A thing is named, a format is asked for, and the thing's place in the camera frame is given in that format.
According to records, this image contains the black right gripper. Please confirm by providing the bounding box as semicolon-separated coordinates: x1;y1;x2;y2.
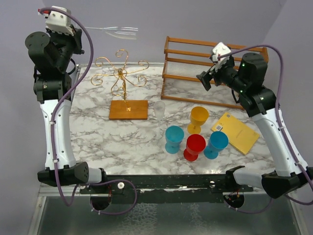
197;58;248;94

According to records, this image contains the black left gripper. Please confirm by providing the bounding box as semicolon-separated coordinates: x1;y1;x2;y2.
45;23;84;71

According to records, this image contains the yellow plastic goblet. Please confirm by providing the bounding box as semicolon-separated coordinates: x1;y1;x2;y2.
187;106;209;134

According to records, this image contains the clear ribbed wine glass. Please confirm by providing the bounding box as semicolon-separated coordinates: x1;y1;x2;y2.
153;101;165;125

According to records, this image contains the clear smooth wine glass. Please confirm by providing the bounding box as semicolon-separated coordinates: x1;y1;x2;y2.
86;26;139;40

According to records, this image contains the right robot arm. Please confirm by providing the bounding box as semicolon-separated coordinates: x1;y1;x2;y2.
197;52;313;199

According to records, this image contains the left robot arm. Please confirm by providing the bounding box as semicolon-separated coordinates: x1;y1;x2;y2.
25;27;108;193

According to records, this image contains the wooden shelf rack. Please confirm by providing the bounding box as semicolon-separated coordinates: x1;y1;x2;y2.
160;36;269;110

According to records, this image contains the wooden base of glass rack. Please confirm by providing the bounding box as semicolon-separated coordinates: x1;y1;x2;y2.
109;100;148;120

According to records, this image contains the right blue plastic goblet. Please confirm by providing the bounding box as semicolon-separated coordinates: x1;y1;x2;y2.
203;131;229;160

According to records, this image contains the blue plastic goblet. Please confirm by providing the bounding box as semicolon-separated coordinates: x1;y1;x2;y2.
165;125;184;154
203;131;229;160

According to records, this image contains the left blue plastic goblet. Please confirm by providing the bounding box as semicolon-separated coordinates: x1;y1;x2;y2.
165;125;184;154

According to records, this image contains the red plastic goblet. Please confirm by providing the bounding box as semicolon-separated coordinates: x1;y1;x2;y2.
183;134;206;162

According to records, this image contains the yellow book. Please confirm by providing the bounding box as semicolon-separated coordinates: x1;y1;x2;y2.
211;113;260;155

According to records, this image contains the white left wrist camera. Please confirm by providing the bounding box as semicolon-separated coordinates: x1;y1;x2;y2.
43;11;74;36

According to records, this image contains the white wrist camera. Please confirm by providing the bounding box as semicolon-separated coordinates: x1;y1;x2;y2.
43;11;74;36
210;42;231;63

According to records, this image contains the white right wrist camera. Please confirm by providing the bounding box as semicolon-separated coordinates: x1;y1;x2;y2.
210;42;231;63

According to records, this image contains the gold wire glass rack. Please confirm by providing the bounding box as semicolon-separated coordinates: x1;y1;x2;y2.
90;49;150;103

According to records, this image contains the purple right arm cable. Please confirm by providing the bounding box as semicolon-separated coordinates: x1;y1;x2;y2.
217;44;313;214

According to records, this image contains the black mounting rail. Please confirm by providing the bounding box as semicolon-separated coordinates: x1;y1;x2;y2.
80;174;253;204

